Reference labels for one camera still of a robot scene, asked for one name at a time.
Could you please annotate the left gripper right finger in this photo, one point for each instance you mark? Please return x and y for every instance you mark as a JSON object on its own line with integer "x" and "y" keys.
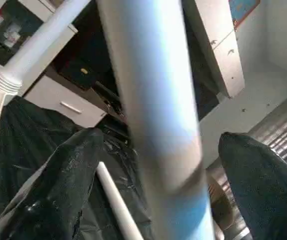
{"x": 268, "y": 195}

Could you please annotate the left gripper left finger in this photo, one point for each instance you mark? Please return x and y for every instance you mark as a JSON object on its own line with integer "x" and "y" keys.
{"x": 58, "y": 190}

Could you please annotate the white plastic table leg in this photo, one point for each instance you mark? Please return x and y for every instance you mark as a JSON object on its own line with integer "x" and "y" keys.
{"x": 158, "y": 100}
{"x": 43, "y": 35}
{"x": 116, "y": 200}

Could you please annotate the black work surface mat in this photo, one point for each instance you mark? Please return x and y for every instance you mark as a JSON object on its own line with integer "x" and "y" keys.
{"x": 23, "y": 135}

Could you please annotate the white drawer unit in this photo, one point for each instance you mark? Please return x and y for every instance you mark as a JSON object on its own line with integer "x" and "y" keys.
{"x": 48, "y": 97}

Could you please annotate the black equipment box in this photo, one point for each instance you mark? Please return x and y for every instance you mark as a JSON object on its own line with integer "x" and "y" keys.
{"x": 81, "y": 70}

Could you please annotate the white tall cupboard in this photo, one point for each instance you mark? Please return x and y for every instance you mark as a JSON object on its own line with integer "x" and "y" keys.
{"x": 223, "y": 55}

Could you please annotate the white glass door cabinet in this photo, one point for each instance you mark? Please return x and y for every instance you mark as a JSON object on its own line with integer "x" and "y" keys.
{"x": 8, "y": 25}

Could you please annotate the blue wall poster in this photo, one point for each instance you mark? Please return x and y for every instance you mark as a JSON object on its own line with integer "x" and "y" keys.
{"x": 241, "y": 7}

